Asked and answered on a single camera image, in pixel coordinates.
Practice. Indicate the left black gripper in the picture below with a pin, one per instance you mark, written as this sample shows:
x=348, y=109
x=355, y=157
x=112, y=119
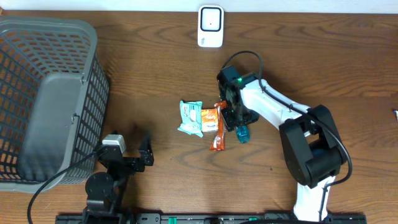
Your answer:
x=146, y=152

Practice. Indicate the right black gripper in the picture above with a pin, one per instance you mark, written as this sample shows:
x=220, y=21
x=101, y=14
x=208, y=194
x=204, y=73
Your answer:
x=229, y=122

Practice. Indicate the teal Listerine mouthwash bottle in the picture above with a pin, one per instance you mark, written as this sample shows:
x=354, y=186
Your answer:
x=243, y=135

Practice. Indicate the small orange snack packet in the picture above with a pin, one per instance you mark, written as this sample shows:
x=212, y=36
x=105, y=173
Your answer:
x=209, y=120

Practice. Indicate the orange snack bar wrapper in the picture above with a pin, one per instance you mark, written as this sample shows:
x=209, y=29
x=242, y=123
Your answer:
x=218, y=143

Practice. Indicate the mint green wipes pack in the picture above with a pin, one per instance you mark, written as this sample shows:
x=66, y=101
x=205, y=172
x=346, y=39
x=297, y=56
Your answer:
x=191, y=117

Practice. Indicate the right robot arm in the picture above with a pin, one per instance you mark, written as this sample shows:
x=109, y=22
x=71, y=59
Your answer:
x=313, y=150

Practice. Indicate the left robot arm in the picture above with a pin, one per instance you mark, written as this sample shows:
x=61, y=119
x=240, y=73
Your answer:
x=105, y=190

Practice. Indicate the white barcode scanner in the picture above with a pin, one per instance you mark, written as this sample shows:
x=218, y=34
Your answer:
x=210, y=26

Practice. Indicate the grey plastic mesh basket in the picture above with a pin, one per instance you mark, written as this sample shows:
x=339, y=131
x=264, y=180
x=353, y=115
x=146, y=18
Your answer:
x=53, y=102

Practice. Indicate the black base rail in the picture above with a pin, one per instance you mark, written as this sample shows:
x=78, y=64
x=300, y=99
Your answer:
x=156, y=218

